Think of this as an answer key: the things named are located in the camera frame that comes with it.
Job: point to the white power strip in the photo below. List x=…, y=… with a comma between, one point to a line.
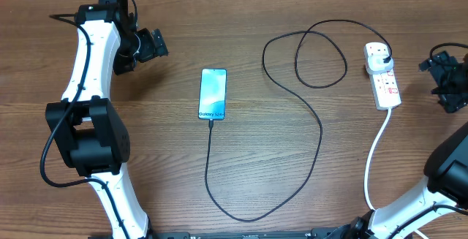
x=384, y=86

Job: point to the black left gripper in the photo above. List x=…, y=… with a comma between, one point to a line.
x=150, y=49

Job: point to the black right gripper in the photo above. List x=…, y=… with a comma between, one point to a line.
x=436, y=64

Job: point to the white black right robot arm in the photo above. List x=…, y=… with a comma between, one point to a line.
x=443, y=189

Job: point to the blue Samsung Galaxy phone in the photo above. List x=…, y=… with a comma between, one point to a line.
x=213, y=90

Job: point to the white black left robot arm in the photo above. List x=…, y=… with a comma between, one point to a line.
x=88, y=141

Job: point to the white USB charger adapter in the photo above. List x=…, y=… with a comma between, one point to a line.
x=378, y=64

